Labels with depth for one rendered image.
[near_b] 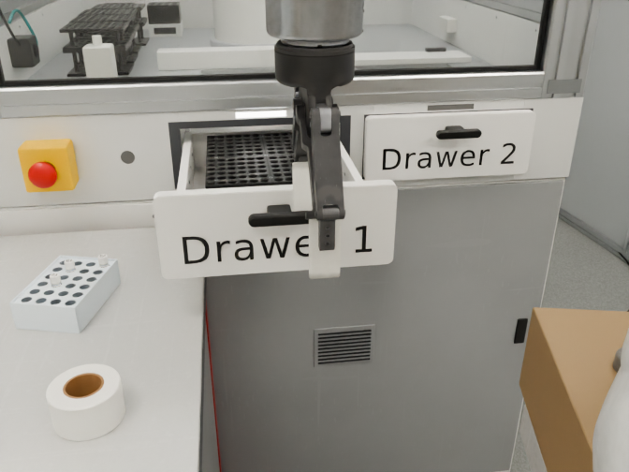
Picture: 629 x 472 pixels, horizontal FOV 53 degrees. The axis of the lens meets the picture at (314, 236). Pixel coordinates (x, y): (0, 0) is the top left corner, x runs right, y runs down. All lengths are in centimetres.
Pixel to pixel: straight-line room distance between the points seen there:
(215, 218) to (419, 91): 46
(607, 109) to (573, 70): 168
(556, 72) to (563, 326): 59
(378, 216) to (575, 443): 35
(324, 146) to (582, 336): 30
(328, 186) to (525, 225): 72
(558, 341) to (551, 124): 60
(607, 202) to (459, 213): 175
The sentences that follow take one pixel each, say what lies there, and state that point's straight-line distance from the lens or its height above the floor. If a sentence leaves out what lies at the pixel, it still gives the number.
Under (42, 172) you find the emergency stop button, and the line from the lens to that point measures 101.
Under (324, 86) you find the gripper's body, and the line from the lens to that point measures 58.
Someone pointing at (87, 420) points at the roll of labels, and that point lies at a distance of 66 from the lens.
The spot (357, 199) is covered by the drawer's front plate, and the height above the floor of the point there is 91.
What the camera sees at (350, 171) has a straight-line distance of 90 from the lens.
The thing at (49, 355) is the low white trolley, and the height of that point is 76.
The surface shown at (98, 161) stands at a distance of 106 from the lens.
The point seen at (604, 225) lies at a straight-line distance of 289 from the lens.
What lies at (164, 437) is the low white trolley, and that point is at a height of 76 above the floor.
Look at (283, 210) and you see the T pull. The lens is 73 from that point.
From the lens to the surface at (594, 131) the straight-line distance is 290.
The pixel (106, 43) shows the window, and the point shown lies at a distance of 103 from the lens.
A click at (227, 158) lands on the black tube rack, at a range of 94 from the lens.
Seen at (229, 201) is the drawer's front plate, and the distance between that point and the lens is 74.
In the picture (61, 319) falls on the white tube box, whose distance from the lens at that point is 82.
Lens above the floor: 121
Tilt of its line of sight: 26 degrees down
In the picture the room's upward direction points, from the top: straight up
